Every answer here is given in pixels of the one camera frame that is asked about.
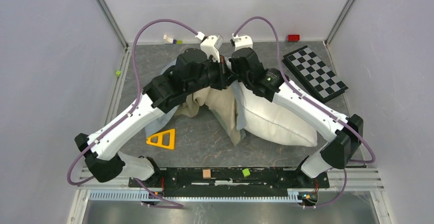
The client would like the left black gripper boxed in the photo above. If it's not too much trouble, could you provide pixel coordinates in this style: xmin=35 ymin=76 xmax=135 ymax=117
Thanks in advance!
xmin=185 ymin=53 xmax=237 ymax=94

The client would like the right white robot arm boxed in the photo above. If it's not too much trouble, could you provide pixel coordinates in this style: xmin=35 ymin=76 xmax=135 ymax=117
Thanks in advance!
xmin=229 ymin=47 xmax=363 ymax=187

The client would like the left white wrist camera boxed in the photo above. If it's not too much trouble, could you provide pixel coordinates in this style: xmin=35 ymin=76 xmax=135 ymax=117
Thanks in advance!
xmin=200 ymin=34 xmax=224 ymax=62

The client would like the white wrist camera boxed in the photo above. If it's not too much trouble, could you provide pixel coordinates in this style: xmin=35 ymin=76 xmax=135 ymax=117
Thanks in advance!
xmin=200 ymin=34 xmax=224 ymax=62
xmin=230 ymin=35 xmax=253 ymax=51

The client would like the blue grey pillowcase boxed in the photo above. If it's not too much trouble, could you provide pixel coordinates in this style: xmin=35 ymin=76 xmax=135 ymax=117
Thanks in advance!
xmin=141 ymin=60 xmax=245 ymax=145

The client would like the yellow triangle piece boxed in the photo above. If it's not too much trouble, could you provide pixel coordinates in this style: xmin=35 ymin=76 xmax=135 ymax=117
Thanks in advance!
xmin=146 ymin=128 xmax=176 ymax=150

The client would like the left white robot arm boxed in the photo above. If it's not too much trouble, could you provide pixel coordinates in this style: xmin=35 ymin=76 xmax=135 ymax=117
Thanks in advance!
xmin=75 ymin=48 xmax=230 ymax=187

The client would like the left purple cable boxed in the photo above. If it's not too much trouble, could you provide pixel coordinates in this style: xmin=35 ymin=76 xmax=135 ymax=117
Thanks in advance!
xmin=67 ymin=19 xmax=206 ymax=210

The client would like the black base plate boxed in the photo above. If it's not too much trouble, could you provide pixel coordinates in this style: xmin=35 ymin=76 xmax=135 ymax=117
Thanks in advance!
xmin=143 ymin=167 xmax=330 ymax=197

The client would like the white toothed rail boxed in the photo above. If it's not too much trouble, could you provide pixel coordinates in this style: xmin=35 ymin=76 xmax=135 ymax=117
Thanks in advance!
xmin=89 ymin=190 xmax=316 ymax=204

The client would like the tan wooden cube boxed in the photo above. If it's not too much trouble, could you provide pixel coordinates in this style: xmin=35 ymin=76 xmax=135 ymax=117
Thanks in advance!
xmin=202 ymin=169 xmax=211 ymax=179

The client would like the white pillow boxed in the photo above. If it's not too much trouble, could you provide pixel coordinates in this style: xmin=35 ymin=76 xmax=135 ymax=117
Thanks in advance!
xmin=239 ymin=83 xmax=317 ymax=147

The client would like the red lego brick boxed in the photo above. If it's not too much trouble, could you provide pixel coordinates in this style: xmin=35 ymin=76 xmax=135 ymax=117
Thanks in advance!
xmin=287 ymin=34 xmax=300 ymax=42

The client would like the white purple block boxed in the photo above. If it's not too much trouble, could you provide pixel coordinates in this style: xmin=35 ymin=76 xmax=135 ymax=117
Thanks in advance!
xmin=163 ymin=34 xmax=183 ymax=44

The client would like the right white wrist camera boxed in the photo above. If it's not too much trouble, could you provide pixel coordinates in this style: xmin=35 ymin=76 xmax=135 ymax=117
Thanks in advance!
xmin=230 ymin=35 xmax=253 ymax=51

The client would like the green cube on rail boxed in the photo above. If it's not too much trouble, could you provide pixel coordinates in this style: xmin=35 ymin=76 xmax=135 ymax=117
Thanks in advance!
xmin=242 ymin=168 xmax=251 ymax=177

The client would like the black white checkerboard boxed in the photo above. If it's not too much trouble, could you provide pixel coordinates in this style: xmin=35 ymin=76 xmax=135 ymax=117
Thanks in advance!
xmin=283 ymin=46 xmax=348 ymax=103

